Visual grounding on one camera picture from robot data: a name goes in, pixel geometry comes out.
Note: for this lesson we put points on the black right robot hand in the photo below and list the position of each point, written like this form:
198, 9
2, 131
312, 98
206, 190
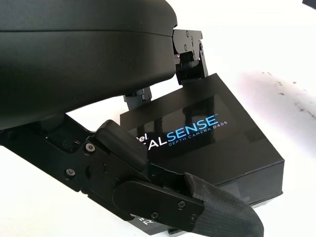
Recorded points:
310, 2

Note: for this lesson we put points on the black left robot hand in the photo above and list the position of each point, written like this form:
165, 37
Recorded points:
74, 61

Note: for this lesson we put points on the black RealSense box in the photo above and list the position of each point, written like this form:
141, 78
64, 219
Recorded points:
197, 153

